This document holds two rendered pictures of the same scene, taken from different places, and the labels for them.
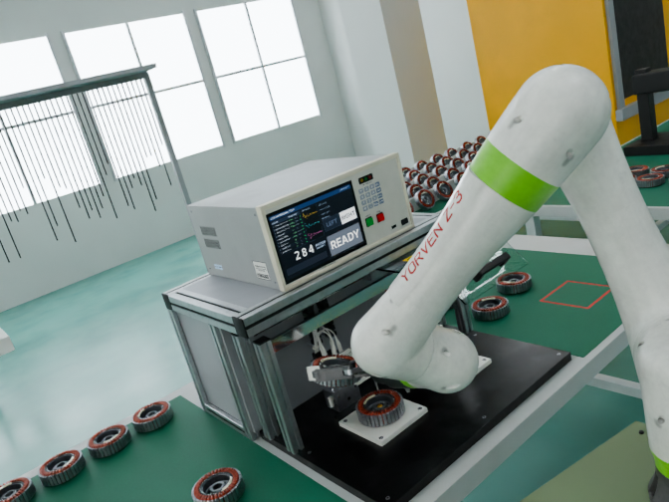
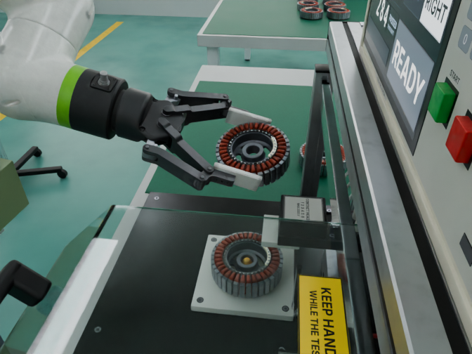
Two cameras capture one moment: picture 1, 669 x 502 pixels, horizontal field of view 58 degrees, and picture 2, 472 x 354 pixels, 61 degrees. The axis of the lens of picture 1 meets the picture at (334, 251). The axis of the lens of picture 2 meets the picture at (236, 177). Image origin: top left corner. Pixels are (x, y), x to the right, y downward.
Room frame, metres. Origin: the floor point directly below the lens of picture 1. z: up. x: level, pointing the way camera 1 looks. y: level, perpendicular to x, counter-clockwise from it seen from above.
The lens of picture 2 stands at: (1.52, -0.34, 1.28)
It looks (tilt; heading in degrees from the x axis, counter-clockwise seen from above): 36 degrees down; 132
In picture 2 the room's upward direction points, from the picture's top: straight up
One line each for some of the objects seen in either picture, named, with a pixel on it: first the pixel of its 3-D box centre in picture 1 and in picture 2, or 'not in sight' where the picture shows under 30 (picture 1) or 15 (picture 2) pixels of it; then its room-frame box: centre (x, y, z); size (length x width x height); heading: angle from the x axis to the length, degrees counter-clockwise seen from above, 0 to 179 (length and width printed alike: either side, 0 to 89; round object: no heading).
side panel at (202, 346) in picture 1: (212, 370); not in sight; (1.45, 0.39, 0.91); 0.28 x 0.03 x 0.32; 35
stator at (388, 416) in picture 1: (380, 407); not in sight; (1.24, -0.01, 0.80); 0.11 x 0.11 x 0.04
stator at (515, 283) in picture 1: (514, 282); not in sight; (1.82, -0.54, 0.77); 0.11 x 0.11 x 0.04
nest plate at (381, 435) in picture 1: (382, 416); not in sight; (1.24, -0.01, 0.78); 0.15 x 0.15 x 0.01; 35
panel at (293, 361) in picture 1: (338, 321); not in sight; (1.52, 0.04, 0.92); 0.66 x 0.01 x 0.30; 125
